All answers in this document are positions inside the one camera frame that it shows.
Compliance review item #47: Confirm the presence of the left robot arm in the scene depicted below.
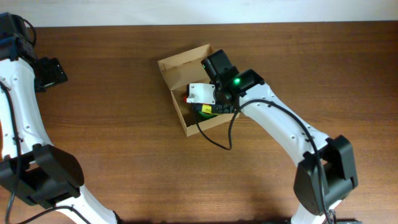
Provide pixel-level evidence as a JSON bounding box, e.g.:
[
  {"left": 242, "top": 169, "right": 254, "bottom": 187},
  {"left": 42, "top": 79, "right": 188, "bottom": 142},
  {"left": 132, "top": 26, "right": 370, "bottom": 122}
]
[{"left": 1, "top": 12, "right": 123, "bottom": 223}]

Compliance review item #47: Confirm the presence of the yellow highlighter marker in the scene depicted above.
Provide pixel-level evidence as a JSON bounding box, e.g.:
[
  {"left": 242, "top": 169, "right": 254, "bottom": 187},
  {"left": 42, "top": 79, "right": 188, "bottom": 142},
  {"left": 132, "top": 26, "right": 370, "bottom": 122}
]
[{"left": 201, "top": 105, "right": 212, "bottom": 114}]

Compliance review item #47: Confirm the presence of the brown cardboard box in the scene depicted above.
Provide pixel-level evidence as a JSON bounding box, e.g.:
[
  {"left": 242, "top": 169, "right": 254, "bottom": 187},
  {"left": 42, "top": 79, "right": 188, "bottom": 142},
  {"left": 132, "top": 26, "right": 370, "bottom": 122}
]
[{"left": 158, "top": 44, "right": 233, "bottom": 136}]

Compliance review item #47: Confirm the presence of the left black cable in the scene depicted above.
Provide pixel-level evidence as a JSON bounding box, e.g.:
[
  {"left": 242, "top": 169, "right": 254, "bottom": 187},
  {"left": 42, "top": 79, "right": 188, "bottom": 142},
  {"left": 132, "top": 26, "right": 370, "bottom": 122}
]
[{"left": 0, "top": 18, "right": 91, "bottom": 224}]

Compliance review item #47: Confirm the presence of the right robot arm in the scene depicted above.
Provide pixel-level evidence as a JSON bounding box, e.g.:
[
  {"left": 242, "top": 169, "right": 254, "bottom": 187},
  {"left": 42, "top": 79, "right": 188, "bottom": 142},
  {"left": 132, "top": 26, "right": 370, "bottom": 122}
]
[{"left": 186, "top": 50, "right": 358, "bottom": 223}]

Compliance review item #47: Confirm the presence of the green tape roll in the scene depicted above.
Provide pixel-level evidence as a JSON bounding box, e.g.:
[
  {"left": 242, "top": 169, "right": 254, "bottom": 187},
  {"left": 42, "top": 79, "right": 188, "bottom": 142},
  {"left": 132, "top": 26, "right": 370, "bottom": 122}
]
[{"left": 198, "top": 111, "right": 218, "bottom": 121}]

